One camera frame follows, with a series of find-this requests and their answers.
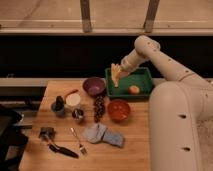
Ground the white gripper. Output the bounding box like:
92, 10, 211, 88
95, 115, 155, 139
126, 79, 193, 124
111, 56, 138, 80

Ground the yellow banana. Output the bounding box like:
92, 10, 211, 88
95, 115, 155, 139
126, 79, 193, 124
111, 63, 121, 87

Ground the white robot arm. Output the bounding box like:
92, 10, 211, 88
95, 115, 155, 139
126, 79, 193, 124
111, 35, 213, 171

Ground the green plastic tray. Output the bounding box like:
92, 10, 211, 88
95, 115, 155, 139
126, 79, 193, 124
105, 67, 154, 100

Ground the orange apple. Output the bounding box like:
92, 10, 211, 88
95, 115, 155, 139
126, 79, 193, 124
128, 85, 140, 95

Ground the purple bowl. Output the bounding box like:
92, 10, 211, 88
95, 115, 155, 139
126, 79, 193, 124
82, 77, 106, 96

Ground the dark grape bunch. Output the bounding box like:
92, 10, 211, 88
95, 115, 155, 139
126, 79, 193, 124
93, 96, 105, 122

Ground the orange bowl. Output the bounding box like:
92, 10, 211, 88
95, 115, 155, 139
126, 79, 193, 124
107, 99, 131, 122

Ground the white lidded container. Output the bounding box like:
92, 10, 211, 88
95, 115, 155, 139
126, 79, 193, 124
65, 93, 81, 109

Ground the small metal cup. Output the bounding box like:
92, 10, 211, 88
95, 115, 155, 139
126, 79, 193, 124
72, 109, 84, 122

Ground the blue grey cloth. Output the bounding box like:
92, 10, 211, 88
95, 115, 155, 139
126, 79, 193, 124
83, 123, 124, 148

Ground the blue cup with utensil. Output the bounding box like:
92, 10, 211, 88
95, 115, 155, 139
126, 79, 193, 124
51, 96, 65, 117

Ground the metal fork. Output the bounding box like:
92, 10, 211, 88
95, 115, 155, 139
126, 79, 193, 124
70, 127, 87, 156

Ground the grey metal clip object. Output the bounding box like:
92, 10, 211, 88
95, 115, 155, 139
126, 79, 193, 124
39, 127, 55, 140

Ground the black chair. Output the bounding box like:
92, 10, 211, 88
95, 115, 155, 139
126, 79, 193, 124
0, 105, 28, 171

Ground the orange handled spoon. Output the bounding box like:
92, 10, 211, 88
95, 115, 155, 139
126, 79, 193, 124
64, 89, 78, 99

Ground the black handled spatula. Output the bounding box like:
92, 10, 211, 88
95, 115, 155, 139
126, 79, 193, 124
48, 143, 79, 158

